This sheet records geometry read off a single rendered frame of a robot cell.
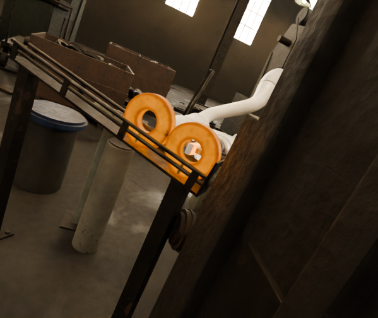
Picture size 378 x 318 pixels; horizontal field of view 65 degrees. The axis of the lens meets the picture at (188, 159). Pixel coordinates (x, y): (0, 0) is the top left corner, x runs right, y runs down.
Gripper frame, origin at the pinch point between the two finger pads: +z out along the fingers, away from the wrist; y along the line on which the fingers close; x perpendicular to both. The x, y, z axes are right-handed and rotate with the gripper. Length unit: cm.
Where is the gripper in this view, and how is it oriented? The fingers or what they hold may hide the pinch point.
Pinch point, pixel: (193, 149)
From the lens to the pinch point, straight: 80.3
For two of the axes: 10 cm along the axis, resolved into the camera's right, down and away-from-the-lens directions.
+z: -3.6, 0.4, -9.3
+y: -8.3, -4.7, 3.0
